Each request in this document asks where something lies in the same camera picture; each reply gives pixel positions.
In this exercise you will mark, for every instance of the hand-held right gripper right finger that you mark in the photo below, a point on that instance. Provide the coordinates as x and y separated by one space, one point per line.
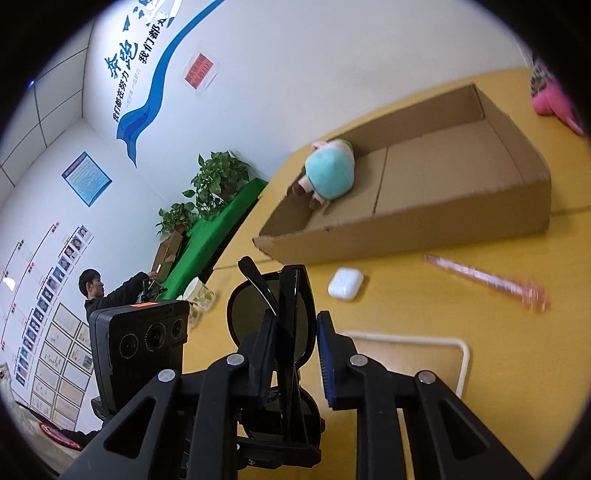
327 360

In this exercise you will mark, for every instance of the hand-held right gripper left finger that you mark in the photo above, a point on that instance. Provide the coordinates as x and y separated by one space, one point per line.
265 350

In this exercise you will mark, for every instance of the black clip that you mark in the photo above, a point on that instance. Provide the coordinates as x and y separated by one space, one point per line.
244 314

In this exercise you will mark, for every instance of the white earbuds case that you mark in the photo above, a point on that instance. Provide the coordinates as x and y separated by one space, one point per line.
345 284

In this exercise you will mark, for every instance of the pink pen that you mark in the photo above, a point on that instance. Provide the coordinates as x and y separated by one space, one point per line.
480 277

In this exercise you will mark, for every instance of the black tripod device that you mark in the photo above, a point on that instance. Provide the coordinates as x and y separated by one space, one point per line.
151 288

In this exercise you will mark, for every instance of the white printed cup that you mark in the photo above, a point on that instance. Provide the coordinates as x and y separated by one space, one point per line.
199 295

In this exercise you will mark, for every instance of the small brown cardboard box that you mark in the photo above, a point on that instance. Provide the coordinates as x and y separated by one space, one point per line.
165 251

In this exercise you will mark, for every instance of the red round object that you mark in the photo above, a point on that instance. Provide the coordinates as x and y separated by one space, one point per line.
60 436

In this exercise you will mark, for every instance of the small potted plant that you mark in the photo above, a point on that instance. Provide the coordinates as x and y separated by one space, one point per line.
175 219

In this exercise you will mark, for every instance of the green table cloth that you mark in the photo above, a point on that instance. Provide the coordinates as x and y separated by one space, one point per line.
217 226

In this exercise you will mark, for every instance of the large potted plant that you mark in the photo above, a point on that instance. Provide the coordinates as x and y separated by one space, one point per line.
219 177

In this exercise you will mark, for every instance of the teal plush toy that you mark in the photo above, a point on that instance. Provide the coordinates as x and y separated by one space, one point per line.
328 173

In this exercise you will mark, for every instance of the pink plush toy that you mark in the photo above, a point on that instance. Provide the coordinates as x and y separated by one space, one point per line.
551 99

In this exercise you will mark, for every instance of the wall of framed certificates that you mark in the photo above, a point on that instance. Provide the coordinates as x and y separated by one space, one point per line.
57 360

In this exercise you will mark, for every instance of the wall photo chart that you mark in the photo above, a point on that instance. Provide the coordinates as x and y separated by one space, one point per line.
51 281

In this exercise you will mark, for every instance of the blue wall poster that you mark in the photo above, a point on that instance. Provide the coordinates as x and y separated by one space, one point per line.
86 177

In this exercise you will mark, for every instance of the blue wall decal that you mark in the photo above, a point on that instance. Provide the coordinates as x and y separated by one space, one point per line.
138 124

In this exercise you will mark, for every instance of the red wall notice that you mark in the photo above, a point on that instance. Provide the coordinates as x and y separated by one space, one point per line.
202 70

